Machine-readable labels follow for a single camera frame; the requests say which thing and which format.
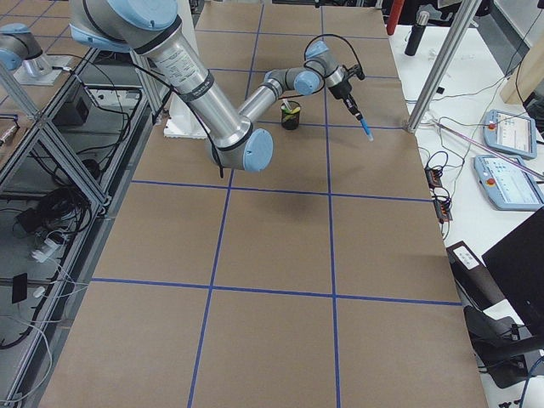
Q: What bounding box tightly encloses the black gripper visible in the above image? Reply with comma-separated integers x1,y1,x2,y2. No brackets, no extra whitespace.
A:
331,79,361,122

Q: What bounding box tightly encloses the blue marker pen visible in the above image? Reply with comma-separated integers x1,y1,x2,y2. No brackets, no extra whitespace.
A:
360,117,374,141

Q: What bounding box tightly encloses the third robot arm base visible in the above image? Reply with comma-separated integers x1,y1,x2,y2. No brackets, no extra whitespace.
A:
1,23,60,87

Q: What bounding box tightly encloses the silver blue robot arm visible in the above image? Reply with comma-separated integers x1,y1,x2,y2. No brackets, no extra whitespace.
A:
69,1,279,172
239,40,365,122

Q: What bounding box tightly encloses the black mesh pen cup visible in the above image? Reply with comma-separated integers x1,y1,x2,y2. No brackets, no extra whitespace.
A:
280,100,301,130

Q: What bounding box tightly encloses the black orange adapter board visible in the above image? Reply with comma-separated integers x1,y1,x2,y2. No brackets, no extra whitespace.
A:
425,168,443,189
433,198,452,224

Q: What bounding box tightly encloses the red cylinder bottle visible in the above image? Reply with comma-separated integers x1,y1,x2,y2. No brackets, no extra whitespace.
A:
386,0,405,36

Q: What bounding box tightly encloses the black steel water bottle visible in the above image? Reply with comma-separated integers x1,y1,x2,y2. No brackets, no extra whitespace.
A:
405,11,430,56

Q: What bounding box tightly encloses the far teach pendant tablet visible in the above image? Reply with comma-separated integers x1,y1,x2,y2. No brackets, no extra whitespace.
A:
483,110,537,160

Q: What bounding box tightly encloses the teach pendant tablet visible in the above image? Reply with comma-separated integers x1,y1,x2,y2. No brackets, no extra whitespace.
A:
473,155,543,211
483,110,537,160

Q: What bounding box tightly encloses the near teach pendant tablet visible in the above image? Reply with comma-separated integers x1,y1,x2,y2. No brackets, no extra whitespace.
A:
473,155,543,211

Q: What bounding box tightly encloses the long metal reacher rod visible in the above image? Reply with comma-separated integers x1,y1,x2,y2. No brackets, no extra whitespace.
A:
432,120,543,181

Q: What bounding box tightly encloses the black monitor screen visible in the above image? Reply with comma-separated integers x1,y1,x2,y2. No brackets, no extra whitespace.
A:
483,209,543,334

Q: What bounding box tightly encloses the black box on shelf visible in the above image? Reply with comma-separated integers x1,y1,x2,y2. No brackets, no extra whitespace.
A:
53,83,99,127

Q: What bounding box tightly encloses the white power strip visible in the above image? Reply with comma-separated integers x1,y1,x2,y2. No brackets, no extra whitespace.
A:
31,238,61,264

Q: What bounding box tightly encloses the black phone on shelf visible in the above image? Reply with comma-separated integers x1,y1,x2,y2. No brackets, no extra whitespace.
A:
12,273,28,304

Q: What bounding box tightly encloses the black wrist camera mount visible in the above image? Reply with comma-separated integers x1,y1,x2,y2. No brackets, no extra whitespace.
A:
343,64,366,81

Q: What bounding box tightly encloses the aluminium frame post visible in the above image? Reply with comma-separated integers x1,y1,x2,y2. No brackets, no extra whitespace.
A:
405,0,481,133

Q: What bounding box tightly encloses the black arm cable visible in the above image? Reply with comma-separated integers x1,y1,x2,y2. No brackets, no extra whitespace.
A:
129,46,226,179

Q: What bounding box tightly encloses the aluminium extrusion side frame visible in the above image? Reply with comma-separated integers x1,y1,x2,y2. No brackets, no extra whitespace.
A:
1,50,169,407

